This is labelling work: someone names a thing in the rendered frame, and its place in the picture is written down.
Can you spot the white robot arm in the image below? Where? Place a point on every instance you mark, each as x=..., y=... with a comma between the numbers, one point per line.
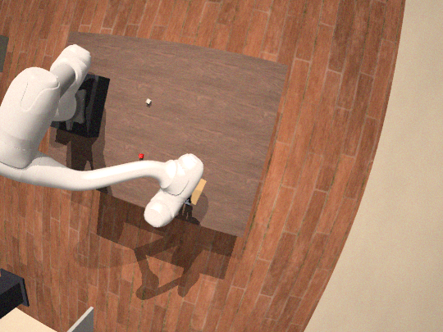
x=34, y=99

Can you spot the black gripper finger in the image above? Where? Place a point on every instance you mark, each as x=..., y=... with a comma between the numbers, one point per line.
x=188, y=201

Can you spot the tan square mat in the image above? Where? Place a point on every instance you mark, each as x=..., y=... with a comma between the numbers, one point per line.
x=198, y=191

